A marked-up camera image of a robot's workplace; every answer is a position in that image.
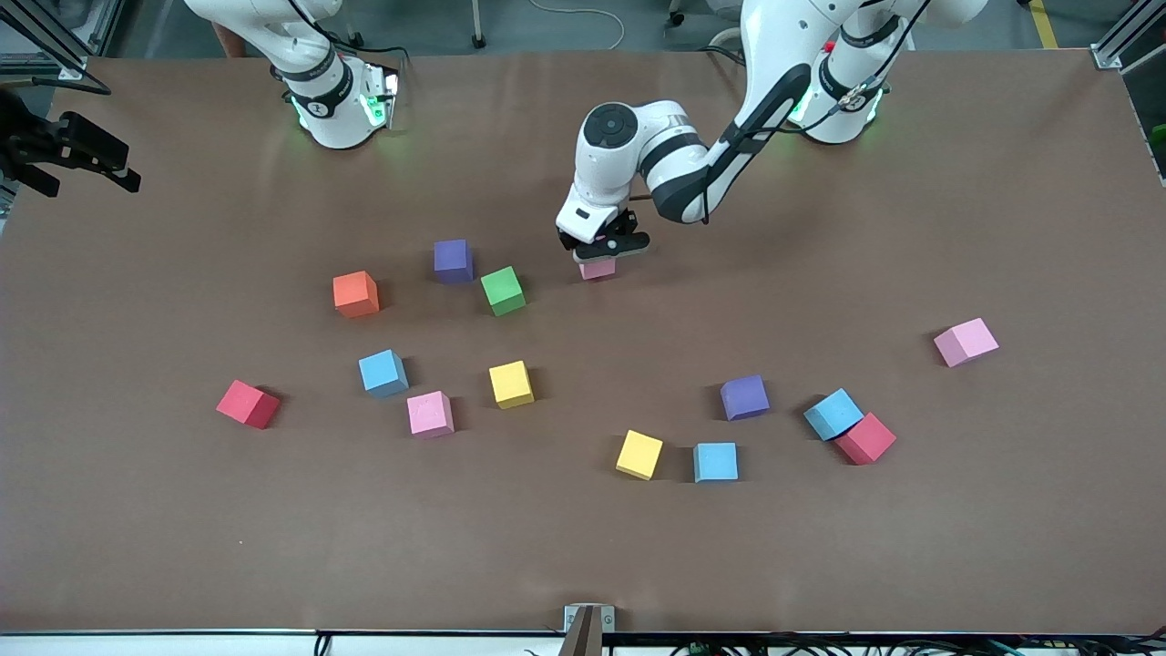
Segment orange foam cube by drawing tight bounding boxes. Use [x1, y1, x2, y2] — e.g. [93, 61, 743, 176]
[332, 270, 381, 319]

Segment yellow foam cube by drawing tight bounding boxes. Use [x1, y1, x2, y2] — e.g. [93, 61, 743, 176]
[488, 360, 536, 410]
[615, 430, 665, 481]

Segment white floor cable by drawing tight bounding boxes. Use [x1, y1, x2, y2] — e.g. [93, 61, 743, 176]
[528, 0, 627, 51]

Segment aluminium frame post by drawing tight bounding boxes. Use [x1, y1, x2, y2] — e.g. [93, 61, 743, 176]
[0, 0, 124, 81]
[1091, 0, 1166, 72]

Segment black right arm base cable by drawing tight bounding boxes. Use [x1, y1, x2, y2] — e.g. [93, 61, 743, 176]
[319, 35, 413, 72]

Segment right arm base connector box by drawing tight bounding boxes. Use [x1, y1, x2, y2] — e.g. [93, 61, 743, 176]
[358, 66, 402, 130]

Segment white table edge rail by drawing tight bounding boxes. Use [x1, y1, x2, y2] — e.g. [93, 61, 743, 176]
[0, 629, 1166, 656]

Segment blue foam cube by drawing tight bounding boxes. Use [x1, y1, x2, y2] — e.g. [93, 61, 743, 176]
[357, 349, 410, 398]
[803, 387, 864, 442]
[693, 442, 740, 484]

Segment red foam cube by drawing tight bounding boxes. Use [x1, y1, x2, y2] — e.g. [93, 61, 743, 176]
[215, 379, 281, 430]
[835, 412, 898, 466]

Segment green foam cube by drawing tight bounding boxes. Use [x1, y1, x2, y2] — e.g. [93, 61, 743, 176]
[480, 265, 527, 317]

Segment purple foam cube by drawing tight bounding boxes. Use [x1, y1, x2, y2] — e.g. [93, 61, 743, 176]
[433, 239, 476, 284]
[720, 374, 771, 422]

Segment grey chair base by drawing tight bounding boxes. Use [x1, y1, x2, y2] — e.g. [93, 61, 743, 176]
[663, 0, 746, 48]

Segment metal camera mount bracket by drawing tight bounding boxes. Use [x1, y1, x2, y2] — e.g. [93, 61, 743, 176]
[557, 603, 617, 656]

